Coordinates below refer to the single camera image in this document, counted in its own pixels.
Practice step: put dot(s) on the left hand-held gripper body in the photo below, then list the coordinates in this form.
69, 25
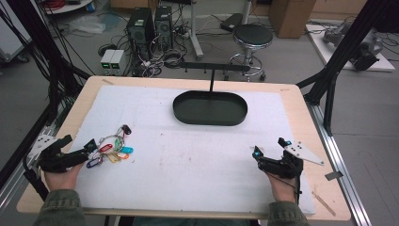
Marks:
53, 161

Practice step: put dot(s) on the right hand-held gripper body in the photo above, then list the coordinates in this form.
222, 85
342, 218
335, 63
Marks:
282, 168

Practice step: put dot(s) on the person's left hand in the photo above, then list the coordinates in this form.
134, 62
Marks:
61, 180

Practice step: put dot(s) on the person's right hand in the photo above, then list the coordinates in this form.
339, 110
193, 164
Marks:
284, 190

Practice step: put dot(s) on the grey tape piece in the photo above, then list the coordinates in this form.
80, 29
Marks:
333, 175

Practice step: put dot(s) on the brown tape strip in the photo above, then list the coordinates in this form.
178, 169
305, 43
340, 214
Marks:
324, 204

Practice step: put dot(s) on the white table mat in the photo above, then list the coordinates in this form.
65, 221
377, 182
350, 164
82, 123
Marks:
194, 163

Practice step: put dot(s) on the black oval tray hook stand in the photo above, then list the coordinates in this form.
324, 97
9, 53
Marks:
210, 109

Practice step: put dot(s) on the white bench power supply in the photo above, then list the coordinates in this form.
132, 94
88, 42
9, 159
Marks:
106, 62
117, 62

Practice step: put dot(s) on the white floor board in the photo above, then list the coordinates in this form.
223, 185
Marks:
326, 51

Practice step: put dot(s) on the black round stool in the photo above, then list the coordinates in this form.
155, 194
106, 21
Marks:
252, 36

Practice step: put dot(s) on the clear plastic bag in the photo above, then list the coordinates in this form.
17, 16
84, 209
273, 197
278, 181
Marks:
87, 24

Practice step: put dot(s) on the brown cardboard box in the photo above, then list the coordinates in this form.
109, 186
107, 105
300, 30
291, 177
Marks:
290, 19

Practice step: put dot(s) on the large black computer tower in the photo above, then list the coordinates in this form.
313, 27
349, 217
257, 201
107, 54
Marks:
140, 31

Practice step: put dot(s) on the grey machine on board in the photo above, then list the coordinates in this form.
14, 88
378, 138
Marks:
367, 47

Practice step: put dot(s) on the black flat case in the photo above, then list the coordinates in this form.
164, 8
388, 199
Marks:
231, 22

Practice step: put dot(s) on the white desk leg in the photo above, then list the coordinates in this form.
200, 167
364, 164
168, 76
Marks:
195, 31

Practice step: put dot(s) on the small black computer tower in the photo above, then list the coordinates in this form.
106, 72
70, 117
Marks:
163, 28

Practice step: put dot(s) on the aluminium frame rail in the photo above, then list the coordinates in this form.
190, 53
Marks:
345, 175
19, 175

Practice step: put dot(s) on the black metal frame strut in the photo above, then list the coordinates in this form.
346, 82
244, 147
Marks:
342, 53
47, 53

